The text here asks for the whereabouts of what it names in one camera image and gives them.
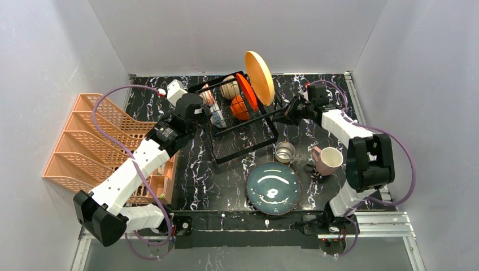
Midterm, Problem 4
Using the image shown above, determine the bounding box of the orange patterned bowl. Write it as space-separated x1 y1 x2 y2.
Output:
200 84 215 107

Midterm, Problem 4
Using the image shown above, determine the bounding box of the blue floral bowl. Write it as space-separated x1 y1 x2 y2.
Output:
210 103 227 129

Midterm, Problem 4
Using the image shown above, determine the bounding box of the stainless steel cup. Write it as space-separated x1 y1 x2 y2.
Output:
274 142 296 164

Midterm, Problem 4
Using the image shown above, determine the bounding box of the orange glossy bowl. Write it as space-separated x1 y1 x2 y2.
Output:
230 95 250 121

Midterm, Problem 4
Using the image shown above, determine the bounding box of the black wire dish rack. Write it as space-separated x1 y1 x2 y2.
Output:
188 71 285 164

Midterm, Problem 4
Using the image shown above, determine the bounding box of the orange red plate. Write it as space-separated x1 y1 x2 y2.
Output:
236 73 259 111

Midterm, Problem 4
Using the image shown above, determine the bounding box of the yellow plate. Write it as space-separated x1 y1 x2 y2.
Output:
245 51 275 106

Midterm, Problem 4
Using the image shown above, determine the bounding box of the dark teal plate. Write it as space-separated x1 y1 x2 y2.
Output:
246 161 302 216

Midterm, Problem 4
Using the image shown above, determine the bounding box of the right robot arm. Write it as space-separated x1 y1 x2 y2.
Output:
272 83 395 217

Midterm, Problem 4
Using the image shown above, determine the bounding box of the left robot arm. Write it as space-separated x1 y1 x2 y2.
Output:
73 93 206 247

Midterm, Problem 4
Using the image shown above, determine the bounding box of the pink mug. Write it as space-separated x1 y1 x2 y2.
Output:
311 146 343 176

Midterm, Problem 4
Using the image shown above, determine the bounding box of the orange file organizer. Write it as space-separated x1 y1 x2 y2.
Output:
43 93 154 193

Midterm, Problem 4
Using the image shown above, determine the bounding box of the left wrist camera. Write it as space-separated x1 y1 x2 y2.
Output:
167 79 187 106

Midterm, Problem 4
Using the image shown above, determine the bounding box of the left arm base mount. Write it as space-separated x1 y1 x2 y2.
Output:
139 213 193 237

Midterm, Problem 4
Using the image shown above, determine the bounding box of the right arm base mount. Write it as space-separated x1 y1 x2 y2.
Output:
293 212 360 258

